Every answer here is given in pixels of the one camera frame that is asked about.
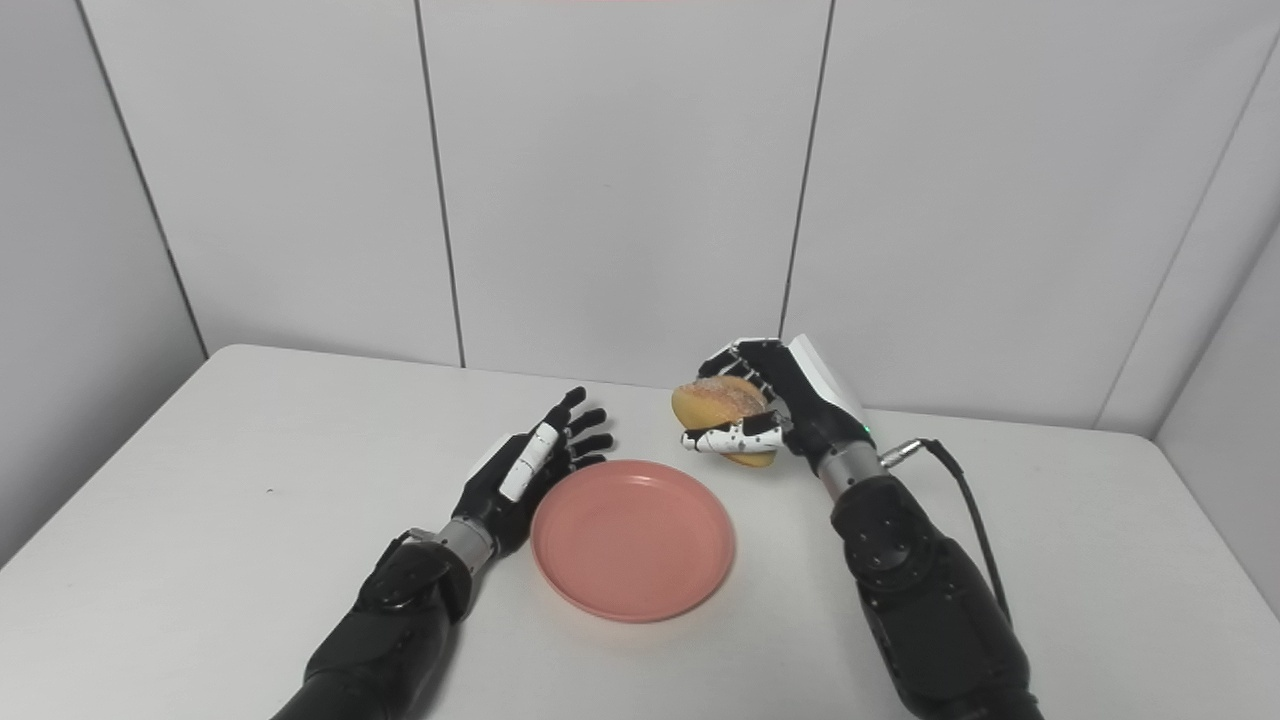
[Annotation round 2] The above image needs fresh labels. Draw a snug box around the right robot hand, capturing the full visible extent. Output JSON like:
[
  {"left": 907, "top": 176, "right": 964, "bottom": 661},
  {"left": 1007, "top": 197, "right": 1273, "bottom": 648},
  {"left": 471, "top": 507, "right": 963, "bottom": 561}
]
[{"left": 680, "top": 334, "right": 877, "bottom": 475}]

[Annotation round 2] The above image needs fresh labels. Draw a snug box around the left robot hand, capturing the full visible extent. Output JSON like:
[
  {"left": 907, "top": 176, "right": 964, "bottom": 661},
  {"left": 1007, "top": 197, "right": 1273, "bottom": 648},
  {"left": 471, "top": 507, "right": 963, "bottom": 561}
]
[{"left": 450, "top": 386, "right": 616, "bottom": 559}]

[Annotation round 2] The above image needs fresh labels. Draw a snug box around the bread roll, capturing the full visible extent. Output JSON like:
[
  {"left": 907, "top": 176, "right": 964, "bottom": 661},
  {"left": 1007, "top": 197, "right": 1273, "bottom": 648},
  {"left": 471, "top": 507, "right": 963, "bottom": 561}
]
[{"left": 670, "top": 375, "right": 779, "bottom": 469}]

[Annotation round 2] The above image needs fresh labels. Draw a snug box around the pink round plate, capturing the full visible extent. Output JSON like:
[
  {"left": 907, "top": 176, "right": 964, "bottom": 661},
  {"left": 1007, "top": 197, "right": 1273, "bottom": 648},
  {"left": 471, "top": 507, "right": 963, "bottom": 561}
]
[{"left": 530, "top": 459, "right": 738, "bottom": 624}]

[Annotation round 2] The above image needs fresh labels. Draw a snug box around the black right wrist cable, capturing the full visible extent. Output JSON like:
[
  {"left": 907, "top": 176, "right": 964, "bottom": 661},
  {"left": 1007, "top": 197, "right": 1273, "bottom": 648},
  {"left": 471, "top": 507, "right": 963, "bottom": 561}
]
[{"left": 878, "top": 437, "right": 1013, "bottom": 626}]

